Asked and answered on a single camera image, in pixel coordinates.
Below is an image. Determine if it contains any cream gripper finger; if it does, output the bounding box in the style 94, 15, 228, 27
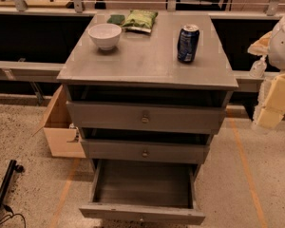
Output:
247, 31, 272, 56
252, 72, 285, 130

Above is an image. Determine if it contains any blue pepsi can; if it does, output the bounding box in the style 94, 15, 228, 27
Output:
177, 24, 200, 63

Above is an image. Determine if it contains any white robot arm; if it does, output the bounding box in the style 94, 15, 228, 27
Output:
248, 14, 285, 133

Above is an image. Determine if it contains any grey top drawer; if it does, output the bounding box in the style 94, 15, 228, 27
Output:
66, 102, 225, 134

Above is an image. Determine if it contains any grey wooden drawer cabinet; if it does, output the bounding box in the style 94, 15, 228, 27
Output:
56, 13, 239, 179

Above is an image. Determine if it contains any grey middle drawer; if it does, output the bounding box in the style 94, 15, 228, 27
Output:
82, 140, 210, 164

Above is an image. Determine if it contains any grey open bottom drawer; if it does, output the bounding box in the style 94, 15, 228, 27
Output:
80, 160, 205, 225

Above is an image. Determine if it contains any clear pump bottle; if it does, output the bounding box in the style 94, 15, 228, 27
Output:
249, 55, 267, 78

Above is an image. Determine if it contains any green chip bag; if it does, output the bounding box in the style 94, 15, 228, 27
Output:
122, 9, 158, 33

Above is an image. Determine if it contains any dark green sponge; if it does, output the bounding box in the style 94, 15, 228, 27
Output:
107, 14, 125, 26

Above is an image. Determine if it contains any white ceramic bowl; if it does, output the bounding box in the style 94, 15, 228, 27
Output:
88, 24, 122, 50

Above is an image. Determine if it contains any open cardboard box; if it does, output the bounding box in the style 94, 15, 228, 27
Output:
33, 85, 85, 158

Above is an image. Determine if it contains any black metal stand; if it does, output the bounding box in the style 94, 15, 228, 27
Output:
0, 160, 24, 215

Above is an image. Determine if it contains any black cable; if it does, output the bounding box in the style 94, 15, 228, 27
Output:
0, 194, 27, 228

